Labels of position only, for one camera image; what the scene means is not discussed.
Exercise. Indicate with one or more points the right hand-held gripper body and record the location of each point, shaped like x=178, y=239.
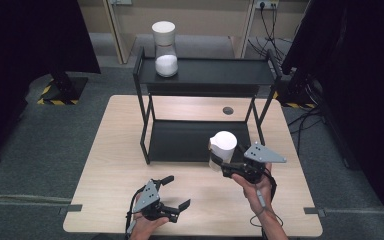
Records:
x=263, y=155

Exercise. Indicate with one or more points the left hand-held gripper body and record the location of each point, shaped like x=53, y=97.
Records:
x=146, y=198

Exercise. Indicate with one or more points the white cup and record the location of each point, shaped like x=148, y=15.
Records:
x=224, y=145

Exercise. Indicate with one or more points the black metal two-tier rack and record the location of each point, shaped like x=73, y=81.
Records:
x=213, y=75

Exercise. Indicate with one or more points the flat-lidded glass jar white powder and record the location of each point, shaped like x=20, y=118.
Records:
x=165, y=50

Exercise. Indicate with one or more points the person's left hand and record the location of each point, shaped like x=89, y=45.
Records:
x=145, y=228

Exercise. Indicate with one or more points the person's right hand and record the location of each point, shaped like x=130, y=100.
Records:
x=255, y=191

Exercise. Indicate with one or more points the grey round table grommet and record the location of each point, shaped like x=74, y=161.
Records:
x=228, y=110

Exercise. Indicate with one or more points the black stand base hazard tape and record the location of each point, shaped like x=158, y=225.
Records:
x=70, y=88
x=296, y=96

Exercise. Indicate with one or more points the grey tape strip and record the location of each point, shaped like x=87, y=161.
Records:
x=313, y=211
x=70, y=209

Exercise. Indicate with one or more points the large black curtain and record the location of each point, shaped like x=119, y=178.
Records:
x=20, y=50
x=363, y=83

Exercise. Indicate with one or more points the beige wooden desk frame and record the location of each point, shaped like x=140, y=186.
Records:
x=196, y=20

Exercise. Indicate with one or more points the white wall socket with plugs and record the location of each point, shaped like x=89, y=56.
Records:
x=266, y=4

